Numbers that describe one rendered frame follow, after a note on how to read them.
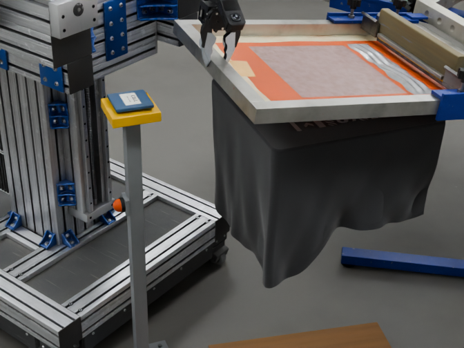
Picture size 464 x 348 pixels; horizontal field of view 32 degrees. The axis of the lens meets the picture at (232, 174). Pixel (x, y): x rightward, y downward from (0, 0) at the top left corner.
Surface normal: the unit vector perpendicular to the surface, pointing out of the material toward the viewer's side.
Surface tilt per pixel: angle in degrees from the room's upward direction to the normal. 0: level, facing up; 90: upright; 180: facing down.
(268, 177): 93
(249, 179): 93
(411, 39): 84
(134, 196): 90
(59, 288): 0
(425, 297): 0
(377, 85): 6
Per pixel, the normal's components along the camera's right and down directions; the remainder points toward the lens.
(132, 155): 0.36, 0.48
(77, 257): 0.03, -0.86
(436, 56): -0.92, 0.07
